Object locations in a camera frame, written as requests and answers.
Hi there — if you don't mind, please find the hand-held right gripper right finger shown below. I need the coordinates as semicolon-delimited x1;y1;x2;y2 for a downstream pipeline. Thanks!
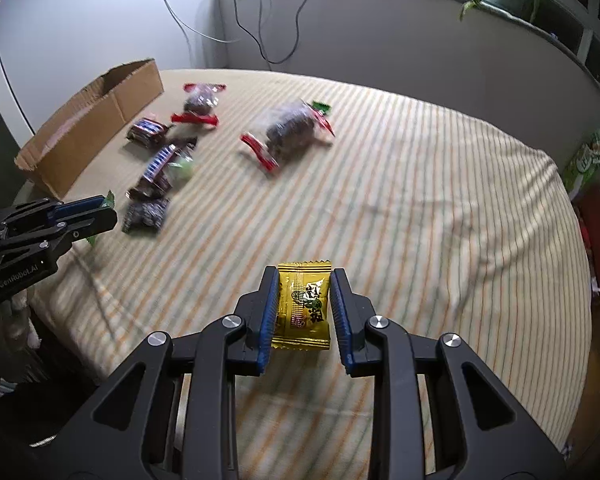
330;268;546;480

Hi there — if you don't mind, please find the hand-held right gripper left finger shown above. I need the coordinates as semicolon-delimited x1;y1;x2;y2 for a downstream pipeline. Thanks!
75;266;280;480

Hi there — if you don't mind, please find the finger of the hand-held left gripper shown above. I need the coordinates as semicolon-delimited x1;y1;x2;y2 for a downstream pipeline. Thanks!
0;206;118;267
0;197;106;242

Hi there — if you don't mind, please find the green snack packet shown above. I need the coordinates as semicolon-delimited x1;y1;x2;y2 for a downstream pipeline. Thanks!
84;190;117;247

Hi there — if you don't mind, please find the yellow snack packet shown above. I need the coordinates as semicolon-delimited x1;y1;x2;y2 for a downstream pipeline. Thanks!
271;260;334;352

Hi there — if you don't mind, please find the cardboard box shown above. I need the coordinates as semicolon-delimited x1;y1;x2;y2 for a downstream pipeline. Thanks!
14;58;164;200

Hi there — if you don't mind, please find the blue-silver chocolate bar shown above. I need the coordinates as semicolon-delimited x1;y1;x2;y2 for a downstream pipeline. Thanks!
126;116;175;149
127;142;198;200

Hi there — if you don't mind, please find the green candy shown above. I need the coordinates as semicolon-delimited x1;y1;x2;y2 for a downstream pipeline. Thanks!
167;155;196;188

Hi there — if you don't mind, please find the clear red-ended snack bag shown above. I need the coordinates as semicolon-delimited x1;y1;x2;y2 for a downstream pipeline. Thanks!
240;100;337;176
170;81;228;133

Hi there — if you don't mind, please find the white cloth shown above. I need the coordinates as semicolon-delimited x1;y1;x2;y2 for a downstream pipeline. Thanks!
0;292;41;351

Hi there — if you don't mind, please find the dark silvery snack packet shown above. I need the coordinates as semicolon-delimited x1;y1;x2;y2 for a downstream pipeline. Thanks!
121;196;172;237

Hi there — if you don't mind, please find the green snack box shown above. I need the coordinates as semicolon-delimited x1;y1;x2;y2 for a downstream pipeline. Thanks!
562;129;600;196

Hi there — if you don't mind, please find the white cable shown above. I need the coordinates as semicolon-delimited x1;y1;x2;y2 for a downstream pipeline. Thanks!
146;0;243;43

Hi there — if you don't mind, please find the black cable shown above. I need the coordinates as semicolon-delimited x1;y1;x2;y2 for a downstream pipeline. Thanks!
232;0;331;66

